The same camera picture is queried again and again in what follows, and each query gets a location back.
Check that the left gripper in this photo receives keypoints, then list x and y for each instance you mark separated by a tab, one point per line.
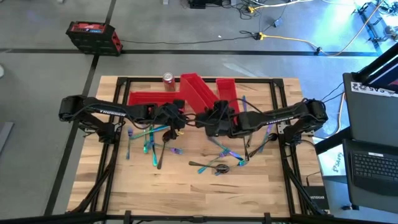
169	116

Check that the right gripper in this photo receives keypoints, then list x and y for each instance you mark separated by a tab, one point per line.
217	124

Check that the silver spoon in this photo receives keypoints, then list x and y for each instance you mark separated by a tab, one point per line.
161	155

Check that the rainbow iridescent knife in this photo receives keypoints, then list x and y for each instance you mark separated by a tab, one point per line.
227	151

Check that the red plastic bin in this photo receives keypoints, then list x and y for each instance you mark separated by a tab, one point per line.
196	90
146	98
226	90

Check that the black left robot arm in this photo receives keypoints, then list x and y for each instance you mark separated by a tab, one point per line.
102	112

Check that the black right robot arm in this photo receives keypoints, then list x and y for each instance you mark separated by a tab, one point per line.
280	116

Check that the red soda can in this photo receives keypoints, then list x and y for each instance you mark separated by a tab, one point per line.
169	83

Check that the black power brick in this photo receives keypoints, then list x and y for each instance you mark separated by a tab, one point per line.
278	22

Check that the white printed box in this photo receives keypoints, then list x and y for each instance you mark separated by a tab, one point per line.
332	161

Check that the black floor device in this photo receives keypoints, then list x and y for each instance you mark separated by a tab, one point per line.
199	3

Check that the red and black toolbox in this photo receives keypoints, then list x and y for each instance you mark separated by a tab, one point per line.
93	40

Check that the grey closed laptop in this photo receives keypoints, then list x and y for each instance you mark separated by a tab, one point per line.
370	118

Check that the open laptop with keyboard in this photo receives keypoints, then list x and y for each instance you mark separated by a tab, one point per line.
373	168

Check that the black table frame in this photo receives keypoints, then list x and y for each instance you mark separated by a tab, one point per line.
199	80

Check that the black network switch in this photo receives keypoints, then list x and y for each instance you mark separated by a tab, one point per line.
317	197

